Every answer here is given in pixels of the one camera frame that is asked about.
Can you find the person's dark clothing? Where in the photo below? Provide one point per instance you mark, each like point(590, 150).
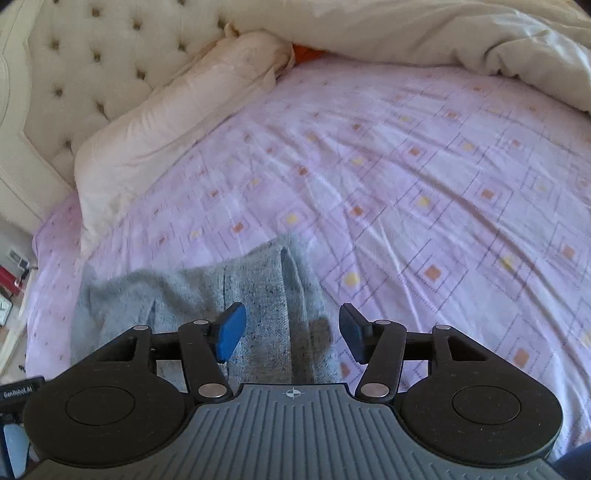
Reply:
point(577, 464)

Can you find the grey pants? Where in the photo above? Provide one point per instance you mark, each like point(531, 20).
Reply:
point(258, 295)

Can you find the red object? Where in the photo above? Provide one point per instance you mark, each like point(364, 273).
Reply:
point(8, 277)

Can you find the bed with pink sheet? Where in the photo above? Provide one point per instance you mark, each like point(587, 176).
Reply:
point(415, 194)

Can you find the cream pillow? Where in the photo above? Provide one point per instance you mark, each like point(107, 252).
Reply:
point(175, 120)

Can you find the cream tufted headboard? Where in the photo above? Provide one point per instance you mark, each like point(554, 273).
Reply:
point(92, 55)

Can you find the cream duvet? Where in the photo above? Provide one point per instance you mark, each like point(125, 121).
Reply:
point(415, 32)

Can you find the cream nightstand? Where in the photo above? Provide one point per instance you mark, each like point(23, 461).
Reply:
point(18, 332)

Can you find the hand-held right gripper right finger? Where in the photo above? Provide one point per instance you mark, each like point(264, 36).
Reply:
point(352, 339)

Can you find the orange cloth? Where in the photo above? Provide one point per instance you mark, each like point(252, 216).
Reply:
point(310, 54)

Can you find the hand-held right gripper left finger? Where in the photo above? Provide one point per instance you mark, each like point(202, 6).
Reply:
point(232, 334)

